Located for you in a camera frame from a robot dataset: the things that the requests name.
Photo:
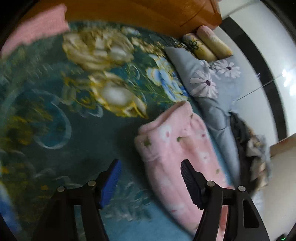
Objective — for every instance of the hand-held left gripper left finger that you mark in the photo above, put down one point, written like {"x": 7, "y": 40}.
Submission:
{"x": 111, "y": 184}

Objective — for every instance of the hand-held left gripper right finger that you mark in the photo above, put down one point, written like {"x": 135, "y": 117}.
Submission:
{"x": 190, "y": 184}

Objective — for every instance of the pink floral fleece pajama garment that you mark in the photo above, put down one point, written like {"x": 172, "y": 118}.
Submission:
{"x": 173, "y": 150}
{"x": 34, "y": 30}

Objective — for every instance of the beige fuzzy garment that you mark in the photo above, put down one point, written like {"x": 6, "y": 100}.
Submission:
{"x": 254, "y": 148}

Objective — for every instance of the dark grey garment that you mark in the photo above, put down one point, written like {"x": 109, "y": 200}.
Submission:
{"x": 240, "y": 129}

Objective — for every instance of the teal floral bedsheet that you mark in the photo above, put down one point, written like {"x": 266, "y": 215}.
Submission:
{"x": 69, "y": 120}

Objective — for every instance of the grey daisy print duvet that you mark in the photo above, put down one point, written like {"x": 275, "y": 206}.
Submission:
{"x": 208, "y": 104}

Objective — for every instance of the beige room door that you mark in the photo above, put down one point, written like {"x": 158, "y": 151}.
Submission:
{"x": 285, "y": 144}

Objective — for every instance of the yellow dark-flowered pillow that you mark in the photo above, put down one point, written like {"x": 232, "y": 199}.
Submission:
{"x": 200, "y": 48}

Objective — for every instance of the pinkish yellow pillow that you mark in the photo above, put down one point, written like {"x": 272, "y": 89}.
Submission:
{"x": 216, "y": 42}

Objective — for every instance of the white wardrobe with black band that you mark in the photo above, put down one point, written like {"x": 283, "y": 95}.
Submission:
{"x": 254, "y": 34}

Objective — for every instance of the wooden bed headboard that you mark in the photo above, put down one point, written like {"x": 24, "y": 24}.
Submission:
{"x": 138, "y": 14}

